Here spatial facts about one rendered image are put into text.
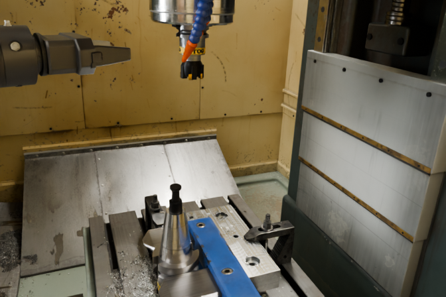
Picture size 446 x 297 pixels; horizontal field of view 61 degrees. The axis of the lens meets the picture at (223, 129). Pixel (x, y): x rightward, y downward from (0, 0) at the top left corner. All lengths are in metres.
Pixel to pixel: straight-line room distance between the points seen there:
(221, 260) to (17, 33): 0.42
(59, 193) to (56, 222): 0.14
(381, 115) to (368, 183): 0.18
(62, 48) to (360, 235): 0.83
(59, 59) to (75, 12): 1.12
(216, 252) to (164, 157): 1.32
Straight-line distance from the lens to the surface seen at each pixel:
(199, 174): 1.79
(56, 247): 1.58
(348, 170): 1.05
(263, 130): 2.08
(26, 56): 0.60
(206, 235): 0.58
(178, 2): 0.67
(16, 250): 1.63
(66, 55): 0.62
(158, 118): 1.85
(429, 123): 0.85
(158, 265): 0.53
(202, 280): 0.52
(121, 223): 1.21
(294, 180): 1.37
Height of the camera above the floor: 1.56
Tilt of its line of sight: 20 degrees down
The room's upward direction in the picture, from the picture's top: 2 degrees clockwise
